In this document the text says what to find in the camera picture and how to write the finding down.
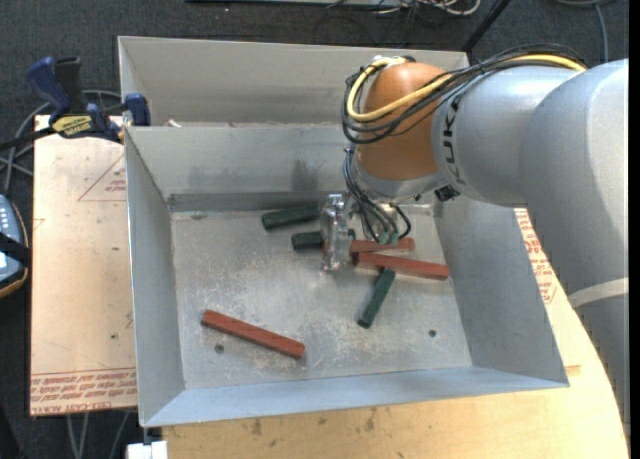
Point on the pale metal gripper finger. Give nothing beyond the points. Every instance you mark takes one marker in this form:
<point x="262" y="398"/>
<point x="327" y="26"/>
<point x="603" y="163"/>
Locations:
<point x="329" y="257"/>
<point x="343" y="252"/>

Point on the dark green flat block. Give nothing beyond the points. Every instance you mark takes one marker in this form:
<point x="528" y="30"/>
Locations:
<point x="291" y="216"/>
<point x="377" y="297"/>
<point x="306" y="240"/>

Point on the red-brown flat block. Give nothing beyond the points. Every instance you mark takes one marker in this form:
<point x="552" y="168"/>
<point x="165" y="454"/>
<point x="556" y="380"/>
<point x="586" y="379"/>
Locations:
<point x="405" y="266"/>
<point x="252" y="333"/>
<point x="385" y="245"/>

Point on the grey metal bin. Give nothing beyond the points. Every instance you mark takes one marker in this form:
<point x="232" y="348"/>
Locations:
<point x="280" y="272"/>

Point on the black cylinder on white bracket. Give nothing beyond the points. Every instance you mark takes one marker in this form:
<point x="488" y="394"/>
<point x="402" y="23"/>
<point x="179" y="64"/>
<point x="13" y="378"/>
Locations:
<point x="446" y="193"/>

